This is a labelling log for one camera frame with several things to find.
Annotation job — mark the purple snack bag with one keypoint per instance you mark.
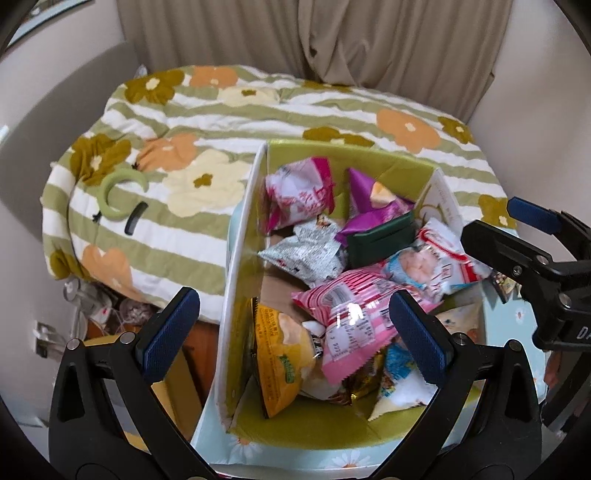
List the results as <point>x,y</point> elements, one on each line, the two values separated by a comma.
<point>371,205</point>

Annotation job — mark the blue white snack bag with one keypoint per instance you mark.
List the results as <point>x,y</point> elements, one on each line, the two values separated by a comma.
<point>402,384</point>

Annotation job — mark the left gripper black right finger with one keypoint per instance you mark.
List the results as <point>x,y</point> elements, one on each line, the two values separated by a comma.
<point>483,421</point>

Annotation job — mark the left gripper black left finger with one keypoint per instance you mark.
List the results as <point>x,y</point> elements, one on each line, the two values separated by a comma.
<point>105,420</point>

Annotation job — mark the pink striped snack bag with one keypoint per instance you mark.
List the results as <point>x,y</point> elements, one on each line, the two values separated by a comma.
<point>354,308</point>

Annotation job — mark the yellow orange chip bag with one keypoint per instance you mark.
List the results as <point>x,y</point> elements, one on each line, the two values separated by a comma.
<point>286,353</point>

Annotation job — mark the dark green cracker bag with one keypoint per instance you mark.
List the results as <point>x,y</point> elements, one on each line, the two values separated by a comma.
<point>381,242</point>

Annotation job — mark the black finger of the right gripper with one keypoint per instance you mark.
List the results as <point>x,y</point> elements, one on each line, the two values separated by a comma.
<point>506,253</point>
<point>537,217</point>

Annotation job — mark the green striped floral blanket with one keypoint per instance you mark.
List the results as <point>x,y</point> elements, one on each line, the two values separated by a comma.
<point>194,132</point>

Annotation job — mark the white red baby snack bag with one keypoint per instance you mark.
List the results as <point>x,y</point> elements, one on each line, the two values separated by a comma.
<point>436,263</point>

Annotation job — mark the framed wall picture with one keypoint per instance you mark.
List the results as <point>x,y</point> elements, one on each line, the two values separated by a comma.
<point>41,13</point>

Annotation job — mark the yellow-green cardboard box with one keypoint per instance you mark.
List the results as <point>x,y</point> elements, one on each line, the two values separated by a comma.
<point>248,278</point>

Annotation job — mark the beige curtain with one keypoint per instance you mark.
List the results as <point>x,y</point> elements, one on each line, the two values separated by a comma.
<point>438,53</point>

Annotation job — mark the silver foil snack bag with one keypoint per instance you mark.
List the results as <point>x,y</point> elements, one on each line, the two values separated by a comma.
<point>312,254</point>

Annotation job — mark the pink white snack bag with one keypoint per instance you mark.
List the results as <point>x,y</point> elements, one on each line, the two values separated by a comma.
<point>299,191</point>

